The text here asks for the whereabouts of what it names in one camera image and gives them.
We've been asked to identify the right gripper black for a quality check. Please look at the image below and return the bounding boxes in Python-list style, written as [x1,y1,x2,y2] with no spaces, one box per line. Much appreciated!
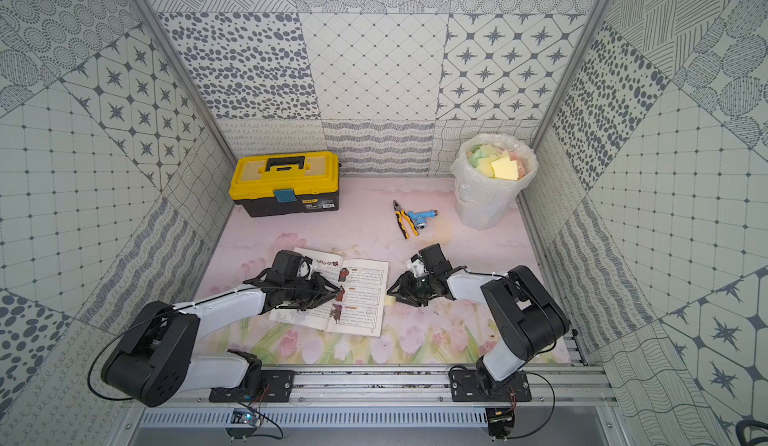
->
[386,271,435,308]

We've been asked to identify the illustrated story book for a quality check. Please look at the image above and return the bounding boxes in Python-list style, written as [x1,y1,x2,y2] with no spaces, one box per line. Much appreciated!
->
[269,248,389,337]

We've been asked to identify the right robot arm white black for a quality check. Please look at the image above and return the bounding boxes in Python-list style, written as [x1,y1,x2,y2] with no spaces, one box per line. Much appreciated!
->
[387,244,571,391]

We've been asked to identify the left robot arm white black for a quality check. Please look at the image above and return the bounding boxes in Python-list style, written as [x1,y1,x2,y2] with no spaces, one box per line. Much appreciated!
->
[100,250,340,407]

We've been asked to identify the pile of discarded sticky notes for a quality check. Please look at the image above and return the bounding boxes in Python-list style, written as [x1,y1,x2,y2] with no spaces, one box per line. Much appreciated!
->
[465,144,527,181]

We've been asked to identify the yellow black pliers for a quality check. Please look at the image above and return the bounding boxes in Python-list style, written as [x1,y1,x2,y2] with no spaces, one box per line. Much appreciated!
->
[393,200,419,239]

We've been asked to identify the yellow black toolbox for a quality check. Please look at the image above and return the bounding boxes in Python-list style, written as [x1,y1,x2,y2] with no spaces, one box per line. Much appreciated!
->
[229,151,340,218]

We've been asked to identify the left controller board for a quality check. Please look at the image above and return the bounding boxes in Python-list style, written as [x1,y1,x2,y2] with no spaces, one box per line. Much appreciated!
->
[225,408,261,440]

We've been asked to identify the controller board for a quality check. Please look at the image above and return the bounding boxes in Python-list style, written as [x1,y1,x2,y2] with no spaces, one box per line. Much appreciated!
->
[485,408,516,440]
[225,408,261,440]

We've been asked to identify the white bin with plastic bag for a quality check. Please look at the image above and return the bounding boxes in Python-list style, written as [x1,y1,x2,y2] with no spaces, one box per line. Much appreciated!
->
[450,134,539,231]

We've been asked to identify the right controller board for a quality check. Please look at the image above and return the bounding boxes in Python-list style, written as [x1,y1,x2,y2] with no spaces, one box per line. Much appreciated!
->
[485,408,516,440]

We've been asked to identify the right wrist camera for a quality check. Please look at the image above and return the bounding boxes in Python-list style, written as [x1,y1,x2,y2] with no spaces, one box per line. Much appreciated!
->
[406,255,427,278]

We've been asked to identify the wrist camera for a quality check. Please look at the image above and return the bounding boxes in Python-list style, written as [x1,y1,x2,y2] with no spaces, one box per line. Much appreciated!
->
[297,257,316,280]
[406,255,427,278]

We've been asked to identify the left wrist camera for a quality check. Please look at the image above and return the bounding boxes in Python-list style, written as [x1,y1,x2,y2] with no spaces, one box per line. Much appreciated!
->
[297,257,316,280]

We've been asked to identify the blue handled tool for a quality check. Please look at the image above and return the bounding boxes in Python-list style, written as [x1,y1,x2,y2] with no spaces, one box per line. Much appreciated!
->
[407,210,438,230]

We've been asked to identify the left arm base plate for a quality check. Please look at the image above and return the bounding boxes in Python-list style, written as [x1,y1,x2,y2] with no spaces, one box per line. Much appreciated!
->
[208,370,296,403]

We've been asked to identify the aluminium mounting rail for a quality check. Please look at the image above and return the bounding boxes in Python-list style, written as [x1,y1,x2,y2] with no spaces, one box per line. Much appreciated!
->
[164,365,618,408]

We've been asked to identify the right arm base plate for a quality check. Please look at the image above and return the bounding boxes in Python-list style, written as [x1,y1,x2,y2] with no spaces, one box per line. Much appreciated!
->
[447,366,532,403]

